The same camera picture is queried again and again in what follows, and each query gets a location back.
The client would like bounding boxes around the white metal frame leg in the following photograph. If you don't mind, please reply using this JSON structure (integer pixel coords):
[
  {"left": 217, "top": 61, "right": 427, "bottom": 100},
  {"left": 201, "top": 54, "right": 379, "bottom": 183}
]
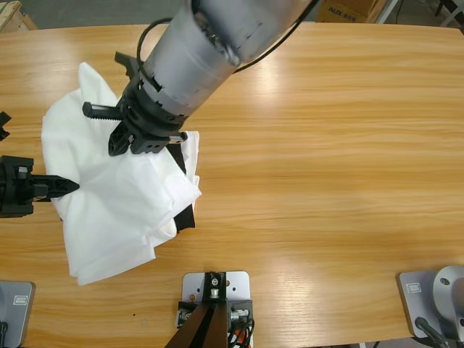
[{"left": 375, "top": 0, "right": 399, "bottom": 25}]

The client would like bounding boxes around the cardboard box with AUX print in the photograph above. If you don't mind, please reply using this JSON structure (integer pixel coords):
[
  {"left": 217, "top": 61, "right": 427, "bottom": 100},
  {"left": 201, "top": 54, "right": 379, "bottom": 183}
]
[{"left": 318, "top": 0, "right": 380, "bottom": 23}]

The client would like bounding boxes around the white mount plate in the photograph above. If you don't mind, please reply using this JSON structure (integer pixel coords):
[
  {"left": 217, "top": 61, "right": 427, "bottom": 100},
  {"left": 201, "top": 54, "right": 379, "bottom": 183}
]
[{"left": 181, "top": 270, "right": 253, "bottom": 302}]

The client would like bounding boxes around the grey base plate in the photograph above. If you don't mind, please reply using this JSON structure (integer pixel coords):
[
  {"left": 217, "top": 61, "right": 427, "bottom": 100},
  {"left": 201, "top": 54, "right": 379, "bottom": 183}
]
[
  {"left": 398, "top": 270, "right": 438, "bottom": 338},
  {"left": 0, "top": 281, "right": 36, "bottom": 348}
]

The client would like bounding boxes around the wooden crate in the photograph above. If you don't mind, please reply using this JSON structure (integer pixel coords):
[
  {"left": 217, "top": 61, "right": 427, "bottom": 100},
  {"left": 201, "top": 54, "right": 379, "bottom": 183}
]
[{"left": 0, "top": 0, "right": 38, "bottom": 32}]

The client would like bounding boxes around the dark camera post with bracket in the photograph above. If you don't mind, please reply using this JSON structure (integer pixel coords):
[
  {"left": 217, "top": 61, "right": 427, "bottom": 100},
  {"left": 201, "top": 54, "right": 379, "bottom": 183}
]
[{"left": 165, "top": 271, "right": 257, "bottom": 348}]

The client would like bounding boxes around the white T-shirt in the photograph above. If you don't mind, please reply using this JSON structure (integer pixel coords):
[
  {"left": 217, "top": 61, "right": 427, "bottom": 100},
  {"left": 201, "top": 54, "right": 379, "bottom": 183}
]
[{"left": 41, "top": 62, "right": 203, "bottom": 286}]

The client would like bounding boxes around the black garment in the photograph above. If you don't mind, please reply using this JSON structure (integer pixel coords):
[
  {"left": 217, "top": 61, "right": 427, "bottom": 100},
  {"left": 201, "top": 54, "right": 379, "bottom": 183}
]
[{"left": 168, "top": 143, "right": 196, "bottom": 232}]

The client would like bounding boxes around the orange cable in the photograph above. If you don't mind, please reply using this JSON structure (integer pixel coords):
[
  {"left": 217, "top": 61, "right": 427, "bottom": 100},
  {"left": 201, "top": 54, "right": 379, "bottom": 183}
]
[{"left": 227, "top": 327, "right": 251, "bottom": 348}]

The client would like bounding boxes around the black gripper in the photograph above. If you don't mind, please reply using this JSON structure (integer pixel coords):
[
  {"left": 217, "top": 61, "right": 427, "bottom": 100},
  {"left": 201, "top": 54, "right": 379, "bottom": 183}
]
[
  {"left": 0, "top": 155, "right": 80, "bottom": 218},
  {"left": 82, "top": 77, "right": 189, "bottom": 157}
]

